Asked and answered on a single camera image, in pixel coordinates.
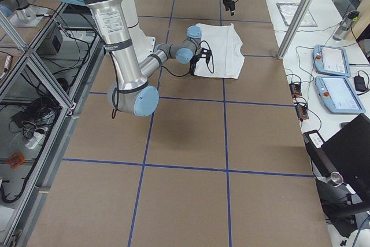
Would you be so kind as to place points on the white long-sleeve printed shirt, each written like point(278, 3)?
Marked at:
point(225, 45)

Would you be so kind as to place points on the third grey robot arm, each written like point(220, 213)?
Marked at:
point(23, 14)

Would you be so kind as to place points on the upper orange circuit board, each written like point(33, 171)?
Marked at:
point(295, 89)

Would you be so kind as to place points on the orange circuit board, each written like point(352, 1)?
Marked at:
point(301, 111)
point(295, 89)

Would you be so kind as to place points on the upper blue teach pendant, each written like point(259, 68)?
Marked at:
point(330, 60)

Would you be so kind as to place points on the blue teach pendant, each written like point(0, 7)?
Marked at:
point(338, 95)
point(330, 60)

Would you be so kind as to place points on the lower orange circuit board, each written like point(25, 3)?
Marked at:
point(301, 111)

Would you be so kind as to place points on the lower blue teach pendant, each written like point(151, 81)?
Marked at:
point(338, 95)

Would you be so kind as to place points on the black power adapter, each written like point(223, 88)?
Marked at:
point(359, 83)

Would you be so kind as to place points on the white power strip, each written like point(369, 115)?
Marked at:
point(35, 140)

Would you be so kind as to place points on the black laptop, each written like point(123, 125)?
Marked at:
point(346, 206)

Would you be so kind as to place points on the aluminium vertical post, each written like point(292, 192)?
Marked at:
point(293, 28)

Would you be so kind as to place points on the grey box under frame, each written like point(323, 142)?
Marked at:
point(51, 43)

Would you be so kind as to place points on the orange object under frame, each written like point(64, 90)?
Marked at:
point(16, 159)

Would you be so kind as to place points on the aluminium frame rail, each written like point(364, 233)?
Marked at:
point(40, 92)

